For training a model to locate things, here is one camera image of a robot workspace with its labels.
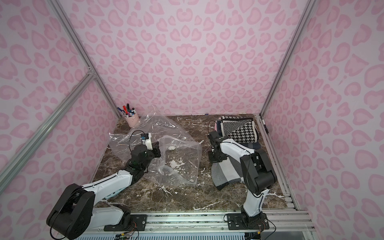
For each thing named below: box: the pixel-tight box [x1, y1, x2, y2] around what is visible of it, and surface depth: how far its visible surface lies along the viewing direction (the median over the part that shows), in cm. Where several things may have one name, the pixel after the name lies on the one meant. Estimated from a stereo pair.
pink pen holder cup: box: [123, 113, 140, 128], surface depth 109 cm
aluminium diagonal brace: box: [0, 69, 97, 194], surface depth 69 cm
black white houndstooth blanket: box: [220, 115, 258, 144], surface depth 102 cm
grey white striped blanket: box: [211, 156, 245, 191], surface depth 88 cm
